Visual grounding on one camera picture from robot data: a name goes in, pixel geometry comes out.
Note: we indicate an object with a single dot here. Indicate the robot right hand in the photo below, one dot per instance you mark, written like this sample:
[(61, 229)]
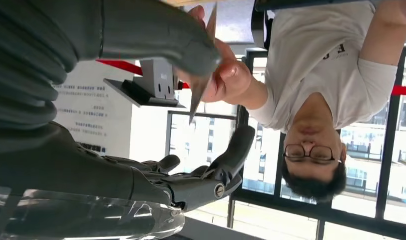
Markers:
[(73, 172)]

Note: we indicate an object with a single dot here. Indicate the person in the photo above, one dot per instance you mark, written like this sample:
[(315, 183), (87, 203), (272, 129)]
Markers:
[(315, 49)]

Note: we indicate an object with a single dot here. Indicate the clear plastic film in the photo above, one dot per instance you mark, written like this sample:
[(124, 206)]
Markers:
[(90, 215)]

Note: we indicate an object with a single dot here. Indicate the black office chair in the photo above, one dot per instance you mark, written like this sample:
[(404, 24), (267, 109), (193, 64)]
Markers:
[(260, 30)]

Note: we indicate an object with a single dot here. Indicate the white text poster board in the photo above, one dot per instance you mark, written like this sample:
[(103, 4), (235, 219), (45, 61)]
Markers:
[(90, 99)]

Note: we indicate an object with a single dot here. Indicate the grey kiosk display stand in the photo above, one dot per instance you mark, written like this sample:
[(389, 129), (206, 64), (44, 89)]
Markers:
[(153, 82)]

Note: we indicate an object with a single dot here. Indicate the black window frame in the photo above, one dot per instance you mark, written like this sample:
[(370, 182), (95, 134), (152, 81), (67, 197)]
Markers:
[(322, 212)]

